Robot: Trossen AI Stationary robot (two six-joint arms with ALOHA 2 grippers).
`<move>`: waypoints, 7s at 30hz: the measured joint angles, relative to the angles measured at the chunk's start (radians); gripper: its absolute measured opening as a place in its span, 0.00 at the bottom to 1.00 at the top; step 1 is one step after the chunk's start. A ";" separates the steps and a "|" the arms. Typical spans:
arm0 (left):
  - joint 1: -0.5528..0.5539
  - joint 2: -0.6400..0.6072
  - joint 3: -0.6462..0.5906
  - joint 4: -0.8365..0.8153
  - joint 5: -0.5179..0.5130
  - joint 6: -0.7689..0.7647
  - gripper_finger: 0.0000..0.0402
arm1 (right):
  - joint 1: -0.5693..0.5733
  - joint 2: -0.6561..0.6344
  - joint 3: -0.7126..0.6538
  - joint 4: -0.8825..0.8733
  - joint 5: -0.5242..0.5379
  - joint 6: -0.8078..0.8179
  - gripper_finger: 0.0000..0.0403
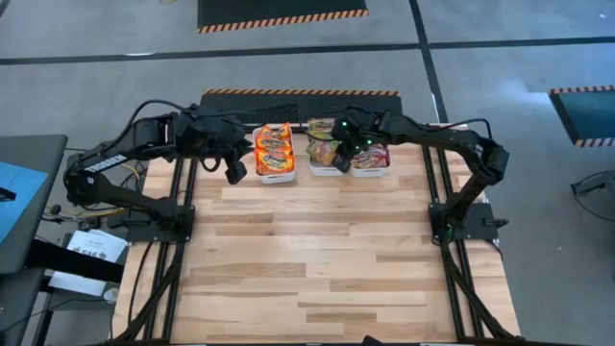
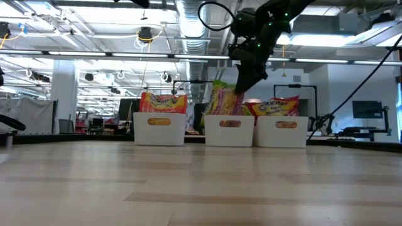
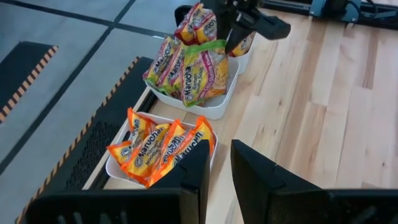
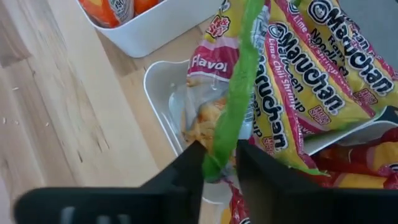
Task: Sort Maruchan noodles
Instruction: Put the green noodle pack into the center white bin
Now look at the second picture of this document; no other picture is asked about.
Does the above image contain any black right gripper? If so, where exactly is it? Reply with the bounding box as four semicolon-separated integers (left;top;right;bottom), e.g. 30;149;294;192
228;31;276;95

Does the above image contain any pink green Maruchan ramen packet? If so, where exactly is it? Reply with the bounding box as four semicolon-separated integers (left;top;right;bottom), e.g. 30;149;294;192
203;80;246;116

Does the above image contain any red Maruchan ramen packet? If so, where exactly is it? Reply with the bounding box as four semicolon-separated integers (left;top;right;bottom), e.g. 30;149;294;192
244;95;301;118

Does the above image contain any orange Maruchan ramen packet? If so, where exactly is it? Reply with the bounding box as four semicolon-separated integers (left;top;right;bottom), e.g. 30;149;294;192
139;91;188;114

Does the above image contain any white plastic bin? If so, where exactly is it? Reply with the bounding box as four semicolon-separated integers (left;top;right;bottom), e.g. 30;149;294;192
204;114;256;148
253;116;310;149
133;112;187;147

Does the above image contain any white pillar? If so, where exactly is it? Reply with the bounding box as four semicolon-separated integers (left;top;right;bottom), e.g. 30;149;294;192
51;59;79;126

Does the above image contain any black monitor stand desk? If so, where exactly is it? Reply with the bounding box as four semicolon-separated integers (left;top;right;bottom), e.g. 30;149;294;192
341;105;393;142

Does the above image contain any grey fabric partition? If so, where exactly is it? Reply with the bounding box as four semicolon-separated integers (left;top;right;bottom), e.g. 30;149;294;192
0;98;58;134

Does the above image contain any black ceiling camera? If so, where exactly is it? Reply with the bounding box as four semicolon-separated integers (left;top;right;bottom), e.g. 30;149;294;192
0;21;12;40
138;26;154;44

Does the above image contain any black metal stand frame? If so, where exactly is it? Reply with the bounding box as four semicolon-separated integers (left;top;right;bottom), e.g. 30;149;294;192
273;83;318;117
172;80;220;110

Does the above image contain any silver spiral ceiling duct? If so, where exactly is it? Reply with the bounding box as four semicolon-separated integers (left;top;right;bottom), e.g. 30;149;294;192
175;0;210;104

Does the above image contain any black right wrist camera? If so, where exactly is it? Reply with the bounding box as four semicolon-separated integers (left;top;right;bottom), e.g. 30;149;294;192
231;8;258;37

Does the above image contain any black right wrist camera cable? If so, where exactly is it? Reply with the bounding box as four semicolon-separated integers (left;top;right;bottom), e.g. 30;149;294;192
197;1;239;32

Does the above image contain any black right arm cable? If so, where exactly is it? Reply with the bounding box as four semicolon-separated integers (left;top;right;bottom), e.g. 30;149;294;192
307;35;402;141

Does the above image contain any black aluminium table frame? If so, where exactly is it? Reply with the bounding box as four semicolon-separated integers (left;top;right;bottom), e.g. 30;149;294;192
0;131;402;154

